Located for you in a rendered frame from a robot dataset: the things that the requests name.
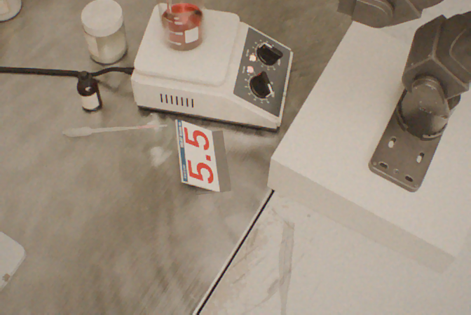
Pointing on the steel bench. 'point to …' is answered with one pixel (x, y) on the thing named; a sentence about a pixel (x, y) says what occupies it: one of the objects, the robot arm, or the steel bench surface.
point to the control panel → (252, 40)
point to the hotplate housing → (205, 94)
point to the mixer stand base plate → (9, 258)
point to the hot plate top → (197, 66)
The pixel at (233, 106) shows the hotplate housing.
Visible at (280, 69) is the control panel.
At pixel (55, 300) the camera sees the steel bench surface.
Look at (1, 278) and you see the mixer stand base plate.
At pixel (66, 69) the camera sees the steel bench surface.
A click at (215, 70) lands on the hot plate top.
